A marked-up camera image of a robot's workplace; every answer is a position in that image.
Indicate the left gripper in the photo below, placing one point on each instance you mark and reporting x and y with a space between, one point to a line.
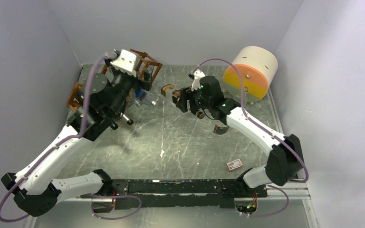
140 83

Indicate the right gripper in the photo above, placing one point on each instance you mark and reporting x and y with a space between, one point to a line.
194 92

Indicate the brown wooden wine rack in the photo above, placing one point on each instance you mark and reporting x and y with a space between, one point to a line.
143 63

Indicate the green glass wine bottle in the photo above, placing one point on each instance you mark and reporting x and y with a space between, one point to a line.
123 116

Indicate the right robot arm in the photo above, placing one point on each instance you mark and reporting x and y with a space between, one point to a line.
284 153

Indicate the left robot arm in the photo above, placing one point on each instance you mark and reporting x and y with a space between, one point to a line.
36 188

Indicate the dark small bottle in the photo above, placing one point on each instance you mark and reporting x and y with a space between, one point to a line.
184 99

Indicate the blue plastic water bottle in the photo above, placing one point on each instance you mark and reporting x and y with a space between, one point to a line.
143 97

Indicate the clear square glass bottle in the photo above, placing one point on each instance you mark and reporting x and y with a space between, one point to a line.
220 129

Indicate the cream orange cylindrical box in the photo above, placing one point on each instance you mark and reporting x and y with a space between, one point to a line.
257 67

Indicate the small red white box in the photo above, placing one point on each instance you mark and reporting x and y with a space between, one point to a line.
234 164

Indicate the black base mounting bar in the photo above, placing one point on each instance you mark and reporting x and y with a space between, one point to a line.
180 193

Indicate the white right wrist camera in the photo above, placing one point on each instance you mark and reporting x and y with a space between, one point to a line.
196 77

